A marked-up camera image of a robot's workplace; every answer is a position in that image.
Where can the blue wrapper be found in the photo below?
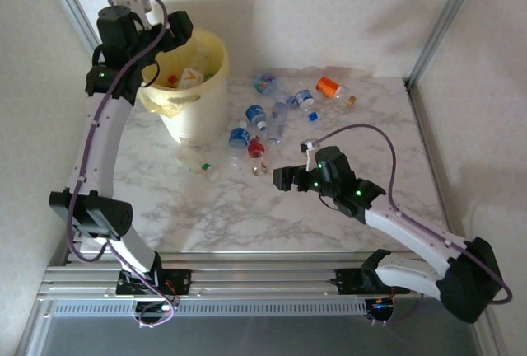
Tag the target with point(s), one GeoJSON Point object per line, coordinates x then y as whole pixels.
{"type": "Point", "coordinates": [263, 82]}

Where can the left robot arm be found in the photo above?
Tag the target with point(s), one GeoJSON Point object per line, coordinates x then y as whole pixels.
{"type": "Point", "coordinates": [103, 133]}

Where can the pale blue label bottle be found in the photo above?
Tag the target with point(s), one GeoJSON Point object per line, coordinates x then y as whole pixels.
{"type": "Point", "coordinates": [304, 97]}

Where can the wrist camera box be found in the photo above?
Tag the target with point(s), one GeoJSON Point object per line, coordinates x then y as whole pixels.
{"type": "Point", "coordinates": [131, 1]}
{"type": "Point", "coordinates": [309, 145]}

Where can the red label clear bottle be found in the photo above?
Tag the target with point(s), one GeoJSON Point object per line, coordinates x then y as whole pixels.
{"type": "Point", "coordinates": [256, 150]}

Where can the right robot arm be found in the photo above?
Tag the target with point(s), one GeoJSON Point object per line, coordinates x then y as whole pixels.
{"type": "Point", "coordinates": [411, 234]}

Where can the clear bottle green white label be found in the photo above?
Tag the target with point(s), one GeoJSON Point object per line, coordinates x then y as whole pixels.
{"type": "Point", "coordinates": [193, 164]}

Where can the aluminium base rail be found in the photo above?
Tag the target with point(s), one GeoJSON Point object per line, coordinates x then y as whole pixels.
{"type": "Point", "coordinates": [263, 277]}

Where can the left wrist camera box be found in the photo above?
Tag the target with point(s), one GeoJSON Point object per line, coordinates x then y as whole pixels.
{"type": "Point", "coordinates": [131, 1]}

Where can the tall clear bottle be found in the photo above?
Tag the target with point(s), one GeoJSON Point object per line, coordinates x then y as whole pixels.
{"type": "Point", "coordinates": [278, 123]}

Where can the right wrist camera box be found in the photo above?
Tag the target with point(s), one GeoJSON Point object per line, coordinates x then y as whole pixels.
{"type": "Point", "coordinates": [309, 145]}

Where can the blue label bottle white cap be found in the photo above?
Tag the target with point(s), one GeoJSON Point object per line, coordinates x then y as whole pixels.
{"type": "Point", "coordinates": [255, 113]}

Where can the aluminium side rail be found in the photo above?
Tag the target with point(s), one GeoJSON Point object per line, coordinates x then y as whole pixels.
{"type": "Point", "coordinates": [430, 154]}

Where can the white plastic bin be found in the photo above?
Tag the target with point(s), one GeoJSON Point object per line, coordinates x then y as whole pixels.
{"type": "Point", "coordinates": [206, 117]}

